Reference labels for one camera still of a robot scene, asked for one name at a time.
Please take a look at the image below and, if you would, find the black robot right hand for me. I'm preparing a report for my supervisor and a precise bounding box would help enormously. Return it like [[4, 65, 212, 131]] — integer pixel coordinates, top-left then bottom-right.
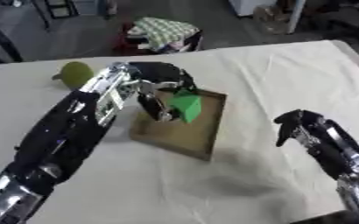
[[272, 108, 359, 180]]

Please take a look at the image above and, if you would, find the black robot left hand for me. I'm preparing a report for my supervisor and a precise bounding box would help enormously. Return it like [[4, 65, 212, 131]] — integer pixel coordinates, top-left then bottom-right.
[[127, 61, 200, 123]]

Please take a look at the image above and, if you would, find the green block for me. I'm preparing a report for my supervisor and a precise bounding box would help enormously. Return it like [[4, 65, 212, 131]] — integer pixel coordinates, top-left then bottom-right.
[[165, 89, 204, 124]]

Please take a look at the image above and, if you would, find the tan cardboard box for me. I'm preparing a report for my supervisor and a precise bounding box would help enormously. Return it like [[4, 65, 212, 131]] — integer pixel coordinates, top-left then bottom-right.
[[129, 87, 229, 162]]

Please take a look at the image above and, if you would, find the pile of checkered cloths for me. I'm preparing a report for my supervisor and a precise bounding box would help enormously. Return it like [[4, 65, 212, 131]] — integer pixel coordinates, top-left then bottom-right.
[[110, 16, 204, 56]]

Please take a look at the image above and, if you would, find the olive green toy fruit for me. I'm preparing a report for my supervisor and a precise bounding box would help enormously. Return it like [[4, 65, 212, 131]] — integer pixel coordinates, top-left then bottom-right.
[[51, 60, 97, 90]]

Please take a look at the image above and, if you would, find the white cabinet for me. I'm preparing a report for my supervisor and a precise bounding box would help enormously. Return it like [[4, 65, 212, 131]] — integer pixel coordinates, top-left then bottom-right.
[[227, 0, 279, 18]]

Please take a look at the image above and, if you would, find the black framed stand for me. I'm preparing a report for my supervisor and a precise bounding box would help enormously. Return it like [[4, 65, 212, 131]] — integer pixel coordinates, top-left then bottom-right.
[[43, 0, 81, 19]]

